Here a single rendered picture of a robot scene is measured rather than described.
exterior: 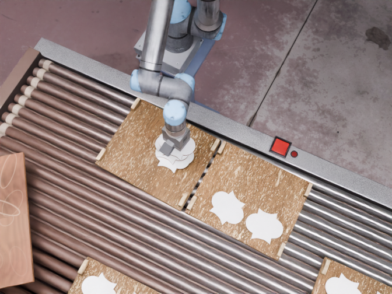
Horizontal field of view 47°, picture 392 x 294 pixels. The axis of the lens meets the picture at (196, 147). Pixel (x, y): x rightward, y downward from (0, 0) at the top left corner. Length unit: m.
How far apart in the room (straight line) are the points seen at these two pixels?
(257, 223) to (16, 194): 0.94
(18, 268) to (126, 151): 0.61
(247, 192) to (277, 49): 1.64
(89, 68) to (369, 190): 1.33
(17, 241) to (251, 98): 1.85
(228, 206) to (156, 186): 0.30
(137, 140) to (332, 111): 1.61
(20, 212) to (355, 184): 1.34
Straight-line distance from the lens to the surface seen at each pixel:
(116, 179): 1.91
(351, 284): 1.88
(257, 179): 1.89
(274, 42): 3.33
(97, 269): 1.83
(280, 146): 1.96
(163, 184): 1.86
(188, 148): 1.78
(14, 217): 1.84
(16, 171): 1.89
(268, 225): 1.84
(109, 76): 2.11
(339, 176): 1.99
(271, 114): 3.05
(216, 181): 1.87
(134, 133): 1.95
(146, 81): 1.58
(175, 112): 1.50
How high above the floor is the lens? 2.72
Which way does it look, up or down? 69 degrees down
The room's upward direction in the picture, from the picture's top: 2 degrees clockwise
